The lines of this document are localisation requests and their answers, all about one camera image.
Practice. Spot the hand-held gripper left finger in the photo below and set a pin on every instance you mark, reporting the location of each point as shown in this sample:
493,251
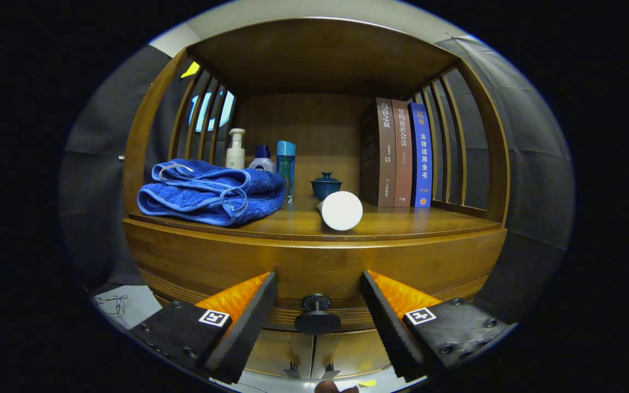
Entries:
246,330

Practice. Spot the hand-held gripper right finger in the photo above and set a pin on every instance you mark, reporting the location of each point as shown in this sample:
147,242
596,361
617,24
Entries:
388,330

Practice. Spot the wooden drawer with black knob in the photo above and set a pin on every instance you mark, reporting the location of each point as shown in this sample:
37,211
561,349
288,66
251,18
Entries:
320,262

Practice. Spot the white tube with green label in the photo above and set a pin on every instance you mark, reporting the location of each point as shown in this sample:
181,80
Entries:
342,211

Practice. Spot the wooden cabinet door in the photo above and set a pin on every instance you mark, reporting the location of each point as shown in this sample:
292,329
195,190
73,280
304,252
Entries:
358,352
279,352

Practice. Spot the wooden countertop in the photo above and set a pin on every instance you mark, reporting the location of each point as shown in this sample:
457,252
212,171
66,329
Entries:
402,221

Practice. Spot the wooden cabinet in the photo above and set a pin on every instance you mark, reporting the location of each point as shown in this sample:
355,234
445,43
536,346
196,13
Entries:
314,54

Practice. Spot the yellow tape piece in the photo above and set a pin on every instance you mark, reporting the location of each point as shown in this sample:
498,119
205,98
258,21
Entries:
367,383

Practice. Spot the folded blue towel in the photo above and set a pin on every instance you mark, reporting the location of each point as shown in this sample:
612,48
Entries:
205,196

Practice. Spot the dark blue lidded teacup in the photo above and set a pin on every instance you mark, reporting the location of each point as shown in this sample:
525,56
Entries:
322,186

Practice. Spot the white bottle with blue cap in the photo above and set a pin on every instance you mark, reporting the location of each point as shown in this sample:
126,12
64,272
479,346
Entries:
262,165

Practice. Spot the clear blue bottle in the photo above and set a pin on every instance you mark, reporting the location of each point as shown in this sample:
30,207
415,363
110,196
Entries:
286,164

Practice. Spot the dark brown book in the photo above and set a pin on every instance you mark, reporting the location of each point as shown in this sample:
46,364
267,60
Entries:
377,158

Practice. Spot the reddish brown book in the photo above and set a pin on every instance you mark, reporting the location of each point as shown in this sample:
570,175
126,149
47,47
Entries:
403,158

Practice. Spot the white pump bottle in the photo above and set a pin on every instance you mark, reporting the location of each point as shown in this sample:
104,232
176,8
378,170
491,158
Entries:
235,155

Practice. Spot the blue book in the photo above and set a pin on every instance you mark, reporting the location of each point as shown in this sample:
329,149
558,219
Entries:
421,158

